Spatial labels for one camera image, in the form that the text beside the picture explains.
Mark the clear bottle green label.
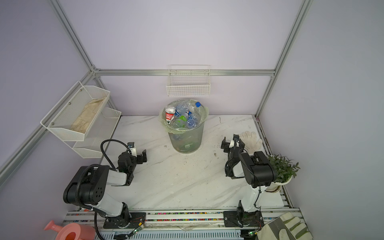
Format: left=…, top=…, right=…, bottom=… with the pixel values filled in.
left=171, top=116, right=188, bottom=129

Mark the white wire wall basket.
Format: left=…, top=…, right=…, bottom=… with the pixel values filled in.
left=166, top=65, right=211, bottom=97

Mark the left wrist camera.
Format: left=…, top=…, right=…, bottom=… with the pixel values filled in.
left=127, top=142, right=137, bottom=157

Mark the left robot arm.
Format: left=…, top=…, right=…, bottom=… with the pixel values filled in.
left=63, top=139, right=148, bottom=229

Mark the potted green plant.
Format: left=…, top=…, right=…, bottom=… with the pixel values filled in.
left=266, top=155, right=301, bottom=193

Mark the clear bottle red white label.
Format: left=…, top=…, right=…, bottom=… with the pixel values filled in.
left=165, top=105, right=176, bottom=125

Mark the base rail with cable strip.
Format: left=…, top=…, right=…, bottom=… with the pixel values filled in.
left=63, top=208, right=305, bottom=240

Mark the white mesh wall shelf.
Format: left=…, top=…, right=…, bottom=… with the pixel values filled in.
left=41, top=82, right=121, bottom=159

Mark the grey mesh waste bin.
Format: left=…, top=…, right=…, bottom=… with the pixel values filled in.
left=165, top=123, right=205, bottom=154

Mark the green bin liner bag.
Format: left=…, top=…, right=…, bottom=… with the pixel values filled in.
left=158, top=99, right=210, bottom=135

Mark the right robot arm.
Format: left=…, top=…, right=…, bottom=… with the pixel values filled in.
left=221, top=135, right=277, bottom=228

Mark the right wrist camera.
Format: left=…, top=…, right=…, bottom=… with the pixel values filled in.
left=229, top=134, right=240, bottom=148

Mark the clear bottle blue label white cap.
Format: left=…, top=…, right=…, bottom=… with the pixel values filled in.
left=175, top=101, right=194, bottom=117

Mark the white cotton work glove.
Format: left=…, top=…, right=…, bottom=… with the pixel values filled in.
left=240, top=131, right=265, bottom=155

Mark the beige glove in shelf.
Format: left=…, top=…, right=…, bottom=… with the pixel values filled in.
left=70, top=97, right=106, bottom=134

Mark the green striped work glove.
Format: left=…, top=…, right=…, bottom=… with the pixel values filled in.
left=257, top=212, right=314, bottom=240

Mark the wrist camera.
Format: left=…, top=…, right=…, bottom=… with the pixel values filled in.
left=229, top=134, right=240, bottom=148
left=127, top=142, right=137, bottom=157

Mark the pink watering can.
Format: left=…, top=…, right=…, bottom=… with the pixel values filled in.
left=44, top=221, right=96, bottom=240

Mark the right aluminium frame post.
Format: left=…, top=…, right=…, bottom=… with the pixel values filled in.
left=255, top=0, right=313, bottom=119

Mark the aluminium frame post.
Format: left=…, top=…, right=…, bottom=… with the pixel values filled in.
left=49, top=0, right=116, bottom=110
left=255, top=0, right=313, bottom=119

